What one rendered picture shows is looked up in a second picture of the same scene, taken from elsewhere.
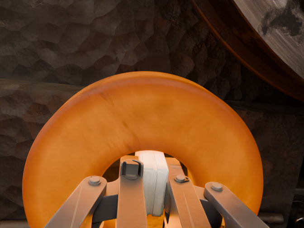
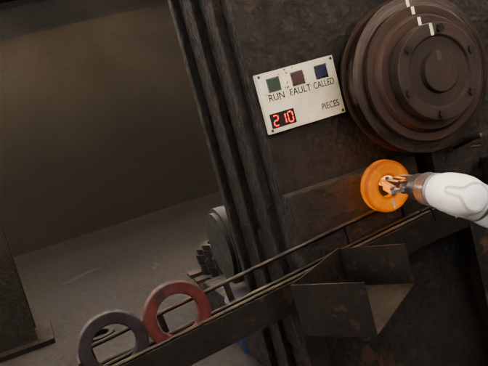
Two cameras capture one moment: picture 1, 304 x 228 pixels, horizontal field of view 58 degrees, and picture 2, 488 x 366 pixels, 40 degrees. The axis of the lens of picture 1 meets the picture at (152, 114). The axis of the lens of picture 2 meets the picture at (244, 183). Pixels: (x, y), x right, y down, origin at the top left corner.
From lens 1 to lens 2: 187 cm
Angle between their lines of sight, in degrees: 12
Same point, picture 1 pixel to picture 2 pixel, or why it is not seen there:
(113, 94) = (376, 167)
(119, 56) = (348, 160)
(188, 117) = (390, 166)
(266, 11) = (395, 141)
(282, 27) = (399, 143)
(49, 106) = (344, 182)
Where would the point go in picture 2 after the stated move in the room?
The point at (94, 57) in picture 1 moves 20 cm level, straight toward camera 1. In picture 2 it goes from (341, 164) to (380, 164)
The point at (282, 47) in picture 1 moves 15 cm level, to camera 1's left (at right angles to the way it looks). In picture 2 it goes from (400, 146) to (354, 160)
